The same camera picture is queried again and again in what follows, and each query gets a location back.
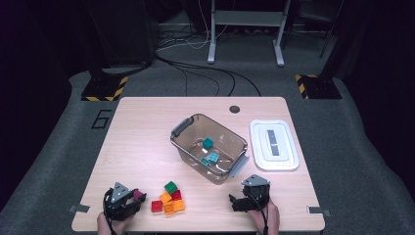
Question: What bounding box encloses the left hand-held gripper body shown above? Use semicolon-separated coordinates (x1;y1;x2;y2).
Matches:
103;181;141;221

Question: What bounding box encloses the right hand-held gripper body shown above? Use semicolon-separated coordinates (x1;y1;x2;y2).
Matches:
241;174;271;210

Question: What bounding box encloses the green toy block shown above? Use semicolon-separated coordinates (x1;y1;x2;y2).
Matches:
163;181;179;195

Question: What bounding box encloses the clear brown plastic bin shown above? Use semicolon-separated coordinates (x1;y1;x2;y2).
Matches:
169;113;251;186

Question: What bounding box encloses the person's left hand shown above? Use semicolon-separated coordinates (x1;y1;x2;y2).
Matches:
96;213;133;235

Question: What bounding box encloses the person's right hand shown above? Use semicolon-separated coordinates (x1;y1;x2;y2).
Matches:
248;199;281;235

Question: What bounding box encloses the white plastic lid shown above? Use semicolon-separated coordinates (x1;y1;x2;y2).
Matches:
249;118;300;172

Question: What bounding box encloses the grey tape strip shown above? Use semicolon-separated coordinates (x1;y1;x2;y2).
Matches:
306;205;332;217
68;204;91;213

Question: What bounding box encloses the black stand with striped base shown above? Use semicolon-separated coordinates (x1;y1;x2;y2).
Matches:
295;0;371;101
80;0;129;102

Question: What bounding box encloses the black tripod stand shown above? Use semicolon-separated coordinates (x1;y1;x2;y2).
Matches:
318;0;346;60

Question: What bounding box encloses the left hand-held gripper black cable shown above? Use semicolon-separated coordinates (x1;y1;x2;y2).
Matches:
103;192;119;235

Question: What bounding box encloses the hand-held gripper black cable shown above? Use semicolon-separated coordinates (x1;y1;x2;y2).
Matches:
103;192;119;235
244;190;271;235

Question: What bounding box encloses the right hand-held gripper black cable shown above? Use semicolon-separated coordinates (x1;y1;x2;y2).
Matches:
244;190;271;235

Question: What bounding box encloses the black floor cable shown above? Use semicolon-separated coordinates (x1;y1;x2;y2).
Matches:
169;63;221;98
155;53;262;98

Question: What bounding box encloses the white cable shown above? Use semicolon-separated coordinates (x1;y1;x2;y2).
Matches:
156;0;231;52

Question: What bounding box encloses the white metal desk frame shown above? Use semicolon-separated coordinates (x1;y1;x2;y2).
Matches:
207;0;293;68

